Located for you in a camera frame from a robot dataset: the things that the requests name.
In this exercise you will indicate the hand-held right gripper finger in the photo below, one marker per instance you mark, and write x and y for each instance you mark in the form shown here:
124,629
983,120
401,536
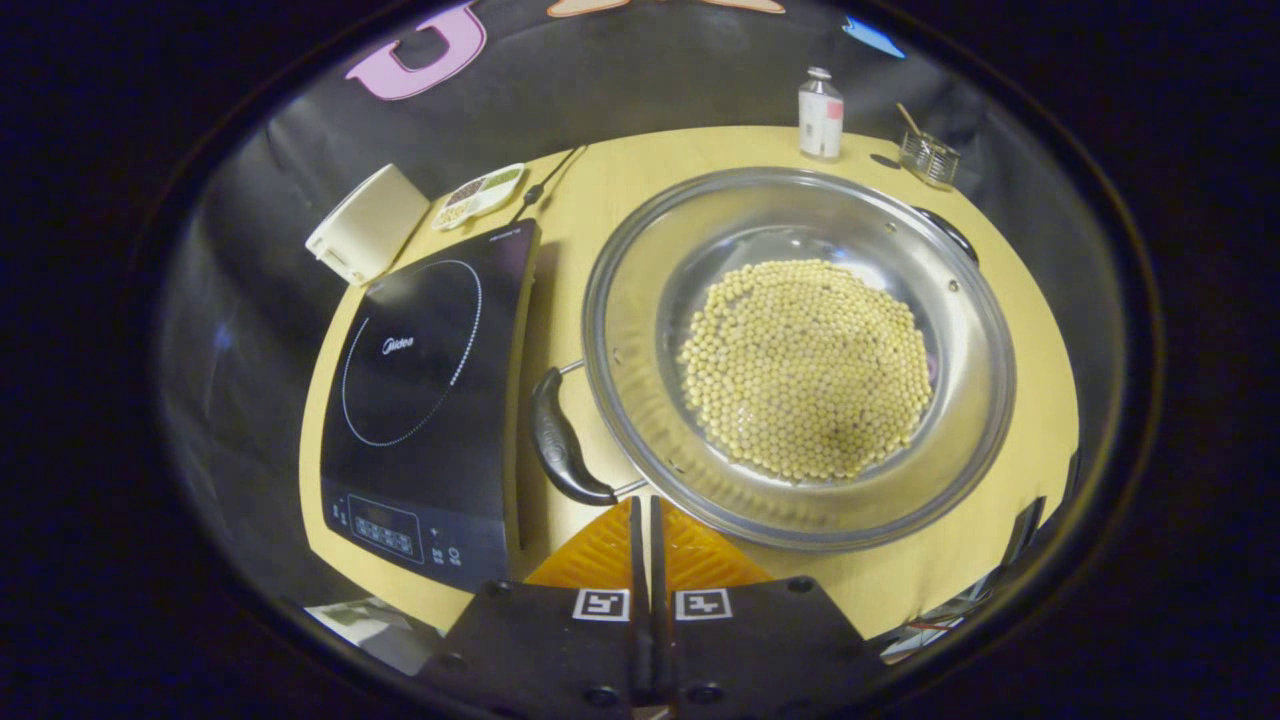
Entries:
636,550
657,550

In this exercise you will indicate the pile of yellow soybeans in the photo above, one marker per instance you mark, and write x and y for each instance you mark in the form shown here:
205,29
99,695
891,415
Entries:
805,370

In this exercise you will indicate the stainless steel pot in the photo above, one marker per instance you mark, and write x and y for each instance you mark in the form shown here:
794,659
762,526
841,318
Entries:
640,300

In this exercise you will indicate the black induction cooktop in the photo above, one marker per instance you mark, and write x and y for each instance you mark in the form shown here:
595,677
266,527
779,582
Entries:
425,400

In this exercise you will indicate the white divided grain dish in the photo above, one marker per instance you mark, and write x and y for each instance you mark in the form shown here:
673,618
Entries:
478,195

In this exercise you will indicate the white toaster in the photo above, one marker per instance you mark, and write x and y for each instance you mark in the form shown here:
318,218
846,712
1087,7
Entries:
365,225

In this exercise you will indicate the small black disc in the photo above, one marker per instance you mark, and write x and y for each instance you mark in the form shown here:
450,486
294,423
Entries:
885,160

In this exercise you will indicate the small white pink-label bottle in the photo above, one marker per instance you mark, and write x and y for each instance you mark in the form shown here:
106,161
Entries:
820,120

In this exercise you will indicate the glass jar with stick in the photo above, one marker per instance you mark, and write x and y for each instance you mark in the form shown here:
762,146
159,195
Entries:
930,160

